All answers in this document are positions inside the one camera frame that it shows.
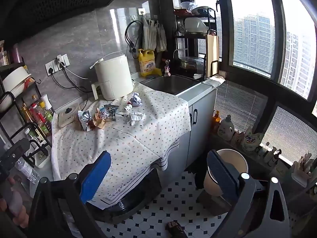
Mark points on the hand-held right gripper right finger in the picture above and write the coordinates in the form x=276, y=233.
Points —
x=223, y=176

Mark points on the yellow dish soap bottle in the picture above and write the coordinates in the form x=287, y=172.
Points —
x=146, y=64

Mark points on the large silver foil wrapper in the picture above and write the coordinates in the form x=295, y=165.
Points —
x=84, y=120

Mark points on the small wrapper piece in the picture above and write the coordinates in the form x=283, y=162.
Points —
x=127, y=107

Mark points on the white cooking pot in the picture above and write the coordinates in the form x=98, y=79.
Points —
x=14, y=78

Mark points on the steel sink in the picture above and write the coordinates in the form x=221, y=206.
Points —
x=171, y=83

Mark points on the green white refill pouch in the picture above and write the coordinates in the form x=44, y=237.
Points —
x=252, y=138

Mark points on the white dish cloth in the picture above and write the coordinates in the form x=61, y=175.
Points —
x=215, y=79

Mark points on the white air fryer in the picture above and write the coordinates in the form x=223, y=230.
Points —
x=114, y=76

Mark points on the white bowl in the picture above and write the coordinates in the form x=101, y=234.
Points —
x=195, y=24

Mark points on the black spice rack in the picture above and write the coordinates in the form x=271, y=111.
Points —
x=7, y=96

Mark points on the black range hood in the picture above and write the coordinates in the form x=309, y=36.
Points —
x=62, y=2

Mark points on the grey sink cabinet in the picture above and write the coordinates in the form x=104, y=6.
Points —
x=201, y=131

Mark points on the blue silver foil wrapper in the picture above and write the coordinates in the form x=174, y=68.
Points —
x=109, y=112

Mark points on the white pump bottle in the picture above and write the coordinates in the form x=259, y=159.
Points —
x=268, y=155

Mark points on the person's left hand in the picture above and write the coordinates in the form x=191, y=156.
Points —
x=19, y=200

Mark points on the person's foot in sandal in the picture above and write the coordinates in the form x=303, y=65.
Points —
x=177, y=230

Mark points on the white laundry detergent bottle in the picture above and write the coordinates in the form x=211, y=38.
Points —
x=225, y=127

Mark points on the metal wall hook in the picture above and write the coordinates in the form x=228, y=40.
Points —
x=141, y=11

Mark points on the orange pump bottle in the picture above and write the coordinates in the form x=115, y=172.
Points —
x=216, y=119

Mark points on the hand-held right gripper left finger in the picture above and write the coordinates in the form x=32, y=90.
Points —
x=95, y=176

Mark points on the steel pot with lid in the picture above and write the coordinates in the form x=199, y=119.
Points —
x=190, y=62

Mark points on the white wall socket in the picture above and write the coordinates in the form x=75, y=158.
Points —
x=51, y=67
x=63, y=60

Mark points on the floral white tablecloth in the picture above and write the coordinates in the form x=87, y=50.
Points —
x=128, y=141

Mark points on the group of sauce bottles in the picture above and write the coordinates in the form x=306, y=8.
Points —
x=37, y=115

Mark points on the brown paper bag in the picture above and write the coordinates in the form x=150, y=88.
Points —
x=237, y=137

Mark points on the brown paper wrapper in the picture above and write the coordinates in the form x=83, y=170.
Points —
x=98, y=122

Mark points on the white paper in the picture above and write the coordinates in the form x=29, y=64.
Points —
x=135, y=118

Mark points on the black window frame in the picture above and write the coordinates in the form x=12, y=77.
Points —
x=277, y=91

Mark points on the wooden cutting board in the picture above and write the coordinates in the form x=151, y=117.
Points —
x=212, y=49

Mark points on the clear water bottle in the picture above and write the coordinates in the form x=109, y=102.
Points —
x=27, y=169

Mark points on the window blind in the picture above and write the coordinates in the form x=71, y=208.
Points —
x=237, y=106
x=292, y=133

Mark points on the foil paper ball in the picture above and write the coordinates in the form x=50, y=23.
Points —
x=135, y=99

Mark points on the washing machine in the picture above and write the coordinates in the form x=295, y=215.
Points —
x=138, y=193

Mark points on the small pink bottle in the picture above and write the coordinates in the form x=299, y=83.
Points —
x=168, y=69

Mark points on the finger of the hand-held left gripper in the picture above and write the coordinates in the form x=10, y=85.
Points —
x=13, y=155

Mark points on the black dish rack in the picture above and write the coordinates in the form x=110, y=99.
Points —
x=177, y=33

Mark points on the white round waste bin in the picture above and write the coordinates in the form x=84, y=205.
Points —
x=235, y=161

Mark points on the cardboard box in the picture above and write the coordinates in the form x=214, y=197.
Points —
x=215, y=203

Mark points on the white kitchen scale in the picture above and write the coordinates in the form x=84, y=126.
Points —
x=68, y=115

